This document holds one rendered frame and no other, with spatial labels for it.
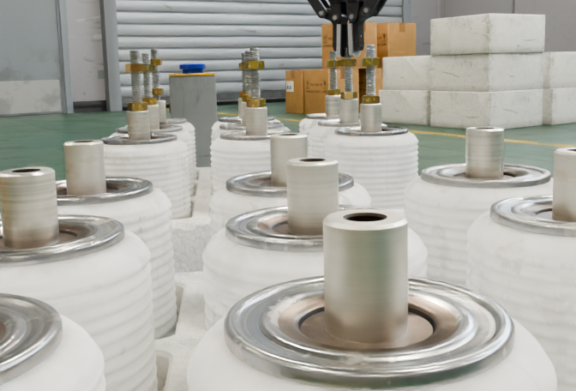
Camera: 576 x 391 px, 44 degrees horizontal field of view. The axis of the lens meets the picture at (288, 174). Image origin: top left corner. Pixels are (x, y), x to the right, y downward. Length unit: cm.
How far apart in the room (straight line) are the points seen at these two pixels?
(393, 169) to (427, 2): 724
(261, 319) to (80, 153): 24
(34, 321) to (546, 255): 19
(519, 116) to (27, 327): 351
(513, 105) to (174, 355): 331
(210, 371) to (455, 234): 25
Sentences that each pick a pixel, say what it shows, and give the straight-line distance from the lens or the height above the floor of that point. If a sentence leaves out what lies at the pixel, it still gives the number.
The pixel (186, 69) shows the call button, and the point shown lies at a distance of 112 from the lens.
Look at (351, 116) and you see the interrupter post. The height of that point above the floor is 26.
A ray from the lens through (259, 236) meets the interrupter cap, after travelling 28.
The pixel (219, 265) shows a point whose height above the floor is 24.
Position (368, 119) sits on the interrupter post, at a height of 27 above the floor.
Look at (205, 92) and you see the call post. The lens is 110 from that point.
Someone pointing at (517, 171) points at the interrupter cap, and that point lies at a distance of 46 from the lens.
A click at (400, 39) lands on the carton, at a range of 502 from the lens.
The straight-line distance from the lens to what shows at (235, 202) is 39.
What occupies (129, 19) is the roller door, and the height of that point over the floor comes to 74.
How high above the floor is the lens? 32
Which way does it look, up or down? 9 degrees down
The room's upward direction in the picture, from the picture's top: 1 degrees counter-clockwise
